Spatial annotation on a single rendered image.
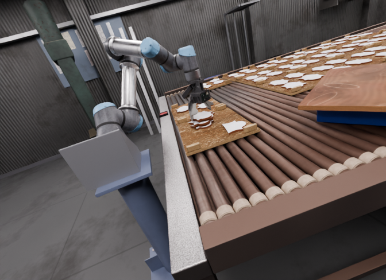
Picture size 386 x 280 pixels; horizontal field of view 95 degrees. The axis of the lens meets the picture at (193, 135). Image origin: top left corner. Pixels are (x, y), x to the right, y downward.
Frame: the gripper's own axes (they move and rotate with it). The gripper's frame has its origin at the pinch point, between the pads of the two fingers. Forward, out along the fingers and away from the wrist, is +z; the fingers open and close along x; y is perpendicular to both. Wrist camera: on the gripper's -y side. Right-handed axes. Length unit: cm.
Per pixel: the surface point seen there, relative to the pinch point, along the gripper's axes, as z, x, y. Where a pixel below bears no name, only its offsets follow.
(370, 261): 72, 13, 74
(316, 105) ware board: -5, 7, 53
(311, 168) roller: 7, -12, 58
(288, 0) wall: -75, 479, -150
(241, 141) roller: 7.2, -5.9, 29.3
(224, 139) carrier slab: 5.4, -9.3, 22.8
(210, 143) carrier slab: 5.4, -14.5, 19.0
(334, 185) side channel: 4, -19, 65
